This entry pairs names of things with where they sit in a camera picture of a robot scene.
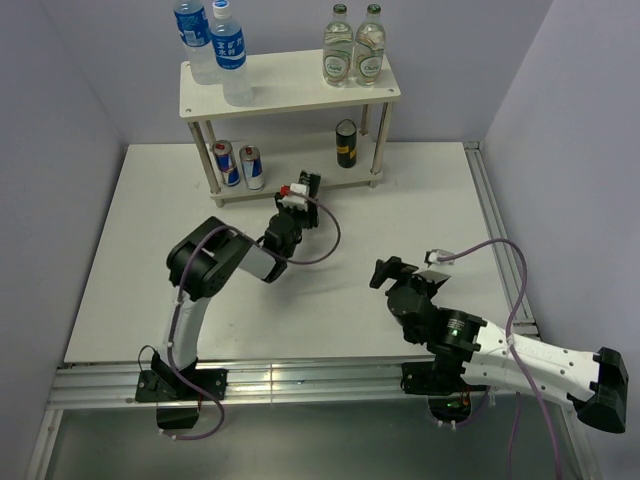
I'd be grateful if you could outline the Red Bull can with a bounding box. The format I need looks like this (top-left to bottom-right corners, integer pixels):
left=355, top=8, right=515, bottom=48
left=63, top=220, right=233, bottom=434
left=240, top=145, right=264, bottom=191
left=212, top=140, right=240, bottom=187

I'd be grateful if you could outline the aluminium front rail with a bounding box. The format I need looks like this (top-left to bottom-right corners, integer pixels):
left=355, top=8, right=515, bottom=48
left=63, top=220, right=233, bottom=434
left=45, top=355, right=433, bottom=410

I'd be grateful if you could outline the green-cap glass bottle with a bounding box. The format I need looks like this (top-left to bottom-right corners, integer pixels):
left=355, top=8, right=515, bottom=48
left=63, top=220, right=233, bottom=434
left=354, top=4, right=386, bottom=86
left=322, top=4, right=354, bottom=87

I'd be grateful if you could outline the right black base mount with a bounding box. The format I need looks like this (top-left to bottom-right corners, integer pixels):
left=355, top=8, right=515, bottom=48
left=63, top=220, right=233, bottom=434
left=400, top=361, right=489, bottom=431

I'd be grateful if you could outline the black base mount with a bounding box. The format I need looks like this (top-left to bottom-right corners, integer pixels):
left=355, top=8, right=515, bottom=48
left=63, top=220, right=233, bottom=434
left=134, top=345, right=228, bottom=441
left=400, top=361, right=489, bottom=431

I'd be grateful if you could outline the aluminium rail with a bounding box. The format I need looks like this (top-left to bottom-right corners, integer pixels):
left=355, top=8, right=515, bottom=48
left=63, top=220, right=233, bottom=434
left=45, top=355, right=433, bottom=410
left=462, top=140, right=566, bottom=371

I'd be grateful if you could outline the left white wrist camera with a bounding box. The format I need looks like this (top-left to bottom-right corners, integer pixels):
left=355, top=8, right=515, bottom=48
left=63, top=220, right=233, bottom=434
left=279, top=183, right=310, bottom=210

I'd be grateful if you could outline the dark coffee can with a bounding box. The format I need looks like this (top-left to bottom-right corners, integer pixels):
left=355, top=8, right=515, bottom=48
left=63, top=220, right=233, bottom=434
left=297, top=170, right=321, bottom=212
left=335, top=119, right=358, bottom=168

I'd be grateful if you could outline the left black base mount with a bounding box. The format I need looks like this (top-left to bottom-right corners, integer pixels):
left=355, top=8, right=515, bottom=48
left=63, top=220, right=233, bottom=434
left=134, top=345, right=228, bottom=441

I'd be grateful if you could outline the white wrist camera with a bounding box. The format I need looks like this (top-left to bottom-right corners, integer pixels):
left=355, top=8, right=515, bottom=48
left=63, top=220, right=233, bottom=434
left=279, top=183, right=310, bottom=210
left=417, top=249, right=455, bottom=284

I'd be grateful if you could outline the blue-label water bottle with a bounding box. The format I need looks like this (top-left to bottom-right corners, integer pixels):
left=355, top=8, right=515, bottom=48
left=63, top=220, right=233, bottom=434
left=211, top=0, right=253, bottom=107
left=173, top=0, right=220, bottom=85

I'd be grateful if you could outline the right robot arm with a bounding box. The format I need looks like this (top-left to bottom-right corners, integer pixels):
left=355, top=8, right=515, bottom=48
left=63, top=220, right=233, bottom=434
left=369, top=256, right=629, bottom=434

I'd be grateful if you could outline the white two-tier shelf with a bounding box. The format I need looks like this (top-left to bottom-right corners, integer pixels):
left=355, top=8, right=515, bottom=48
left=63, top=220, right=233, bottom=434
left=179, top=50, right=401, bottom=207

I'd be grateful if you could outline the aluminium right side rail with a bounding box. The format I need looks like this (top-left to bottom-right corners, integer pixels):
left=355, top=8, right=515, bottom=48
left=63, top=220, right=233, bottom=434
left=462, top=140, right=566, bottom=371

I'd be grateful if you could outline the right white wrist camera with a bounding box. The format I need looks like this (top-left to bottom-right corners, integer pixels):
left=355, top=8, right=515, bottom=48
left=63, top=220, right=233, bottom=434
left=417, top=249, right=455, bottom=284

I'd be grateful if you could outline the right green-cap glass bottle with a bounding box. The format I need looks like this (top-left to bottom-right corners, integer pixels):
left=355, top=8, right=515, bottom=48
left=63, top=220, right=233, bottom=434
left=354, top=4, right=386, bottom=86

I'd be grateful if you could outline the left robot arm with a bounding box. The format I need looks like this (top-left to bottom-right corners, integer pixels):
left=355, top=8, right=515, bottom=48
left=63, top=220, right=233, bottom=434
left=146, top=183, right=319, bottom=400

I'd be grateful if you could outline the left green-cap glass bottle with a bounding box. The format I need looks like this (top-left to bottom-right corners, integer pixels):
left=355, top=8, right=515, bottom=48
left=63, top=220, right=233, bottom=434
left=322, top=4, right=354, bottom=87

